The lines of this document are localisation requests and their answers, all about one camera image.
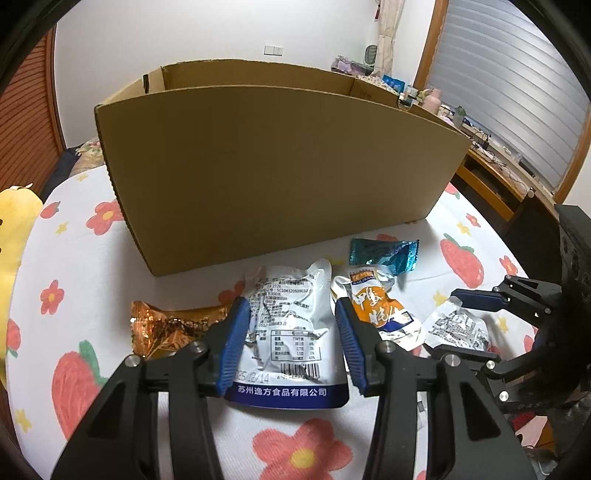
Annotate folded patterned cloth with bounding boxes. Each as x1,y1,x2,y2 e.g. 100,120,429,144
358,74,399,94

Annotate orange-brown foil snack packet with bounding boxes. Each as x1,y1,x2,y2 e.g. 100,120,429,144
130,299,232,361

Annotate dark blue cloth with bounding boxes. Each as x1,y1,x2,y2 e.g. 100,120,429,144
42,147,78,197

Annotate white power strip with cables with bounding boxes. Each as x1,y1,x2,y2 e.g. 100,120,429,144
466,124,539,178

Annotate wooden sideboard cabinet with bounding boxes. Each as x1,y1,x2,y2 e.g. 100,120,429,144
450,76,563,234

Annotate floral bed sheet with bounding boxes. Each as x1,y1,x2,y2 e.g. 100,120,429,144
67,138,559,467

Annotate white and orange snack packet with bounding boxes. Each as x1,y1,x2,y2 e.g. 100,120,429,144
331,264,426,349

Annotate brown louvered wardrobe door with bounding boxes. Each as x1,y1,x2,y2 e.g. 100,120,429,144
0,33,68,197

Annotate teal foil snack wrapper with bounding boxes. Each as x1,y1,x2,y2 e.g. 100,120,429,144
349,238,420,276

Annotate small white snack packet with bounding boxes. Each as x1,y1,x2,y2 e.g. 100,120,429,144
421,296,496,356

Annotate brown cardboard box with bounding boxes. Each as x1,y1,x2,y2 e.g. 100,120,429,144
93,59,472,278

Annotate wooden window frame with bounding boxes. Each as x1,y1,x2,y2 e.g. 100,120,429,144
412,0,591,205

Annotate beige patterned curtain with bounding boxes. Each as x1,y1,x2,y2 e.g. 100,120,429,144
375,0,399,78

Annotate purple storage bag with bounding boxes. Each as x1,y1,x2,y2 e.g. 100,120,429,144
333,55,371,75

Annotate large white printed snack packet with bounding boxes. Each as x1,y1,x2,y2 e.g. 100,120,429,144
228,258,348,410

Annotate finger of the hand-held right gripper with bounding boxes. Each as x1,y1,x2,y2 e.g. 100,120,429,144
449,275,561,325
431,347,553,385

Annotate yellow plush toy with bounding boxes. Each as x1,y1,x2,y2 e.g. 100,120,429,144
0,184,45,391

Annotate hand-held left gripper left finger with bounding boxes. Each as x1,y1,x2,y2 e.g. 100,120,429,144
50,296,253,480

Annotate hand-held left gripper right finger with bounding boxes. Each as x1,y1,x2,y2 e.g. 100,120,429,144
335,296,539,480

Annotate white strawberry print tablecloth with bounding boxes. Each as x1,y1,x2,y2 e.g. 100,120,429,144
2,164,543,480

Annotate grey window blind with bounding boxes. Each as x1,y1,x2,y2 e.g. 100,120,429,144
425,0,591,191

